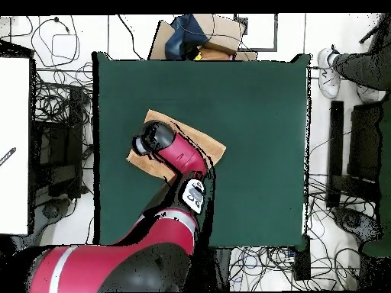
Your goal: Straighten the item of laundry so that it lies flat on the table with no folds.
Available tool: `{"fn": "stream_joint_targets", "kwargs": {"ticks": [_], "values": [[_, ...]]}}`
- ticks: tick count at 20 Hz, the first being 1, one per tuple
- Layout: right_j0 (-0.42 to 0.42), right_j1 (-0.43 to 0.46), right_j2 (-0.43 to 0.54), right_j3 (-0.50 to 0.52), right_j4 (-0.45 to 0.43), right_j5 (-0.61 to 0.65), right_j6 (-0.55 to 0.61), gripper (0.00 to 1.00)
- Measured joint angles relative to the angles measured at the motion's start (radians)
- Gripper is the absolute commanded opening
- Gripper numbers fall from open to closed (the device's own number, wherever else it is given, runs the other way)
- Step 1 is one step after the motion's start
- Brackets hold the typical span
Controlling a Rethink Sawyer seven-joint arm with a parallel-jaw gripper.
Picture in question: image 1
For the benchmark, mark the brown cardboard box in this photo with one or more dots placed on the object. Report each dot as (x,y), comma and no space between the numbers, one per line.
(223,30)

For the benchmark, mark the blue jeans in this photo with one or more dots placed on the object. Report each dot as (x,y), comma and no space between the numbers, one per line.
(183,36)

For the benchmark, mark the black striped tool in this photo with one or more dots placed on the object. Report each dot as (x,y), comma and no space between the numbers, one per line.
(7,156)

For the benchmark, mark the small yellow item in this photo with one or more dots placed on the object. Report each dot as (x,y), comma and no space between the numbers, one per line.
(198,56)

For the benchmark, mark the black chair base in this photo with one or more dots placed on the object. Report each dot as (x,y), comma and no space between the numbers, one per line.
(351,221)

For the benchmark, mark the black upright bar stand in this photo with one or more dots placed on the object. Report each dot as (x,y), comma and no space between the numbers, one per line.
(336,137)

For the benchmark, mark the black rod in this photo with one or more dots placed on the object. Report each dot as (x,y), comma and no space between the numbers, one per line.
(366,37)

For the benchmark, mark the black equipment rack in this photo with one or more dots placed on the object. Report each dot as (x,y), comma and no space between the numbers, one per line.
(58,146)

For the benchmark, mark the black power strip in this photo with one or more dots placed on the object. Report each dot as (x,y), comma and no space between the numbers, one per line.
(302,262)

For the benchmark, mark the grey square floor frame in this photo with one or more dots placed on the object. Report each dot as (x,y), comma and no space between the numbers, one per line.
(259,49)

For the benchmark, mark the dark green covered furniture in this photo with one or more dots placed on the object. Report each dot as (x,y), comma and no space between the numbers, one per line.
(385,183)

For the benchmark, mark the person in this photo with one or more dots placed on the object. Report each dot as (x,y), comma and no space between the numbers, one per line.
(363,68)

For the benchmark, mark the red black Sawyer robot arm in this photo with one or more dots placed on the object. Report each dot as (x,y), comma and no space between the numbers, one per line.
(183,155)

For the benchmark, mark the grey chair base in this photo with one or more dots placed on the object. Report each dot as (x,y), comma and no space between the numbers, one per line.
(50,210)

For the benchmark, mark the white board panel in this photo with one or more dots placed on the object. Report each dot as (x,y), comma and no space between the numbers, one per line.
(13,137)

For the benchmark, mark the black box unit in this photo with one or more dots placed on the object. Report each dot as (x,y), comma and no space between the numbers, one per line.
(365,140)

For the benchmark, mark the dark green table cloth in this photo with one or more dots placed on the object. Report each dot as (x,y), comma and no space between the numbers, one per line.
(244,91)

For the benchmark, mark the tan terry towel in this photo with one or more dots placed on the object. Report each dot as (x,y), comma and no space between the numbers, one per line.
(210,145)

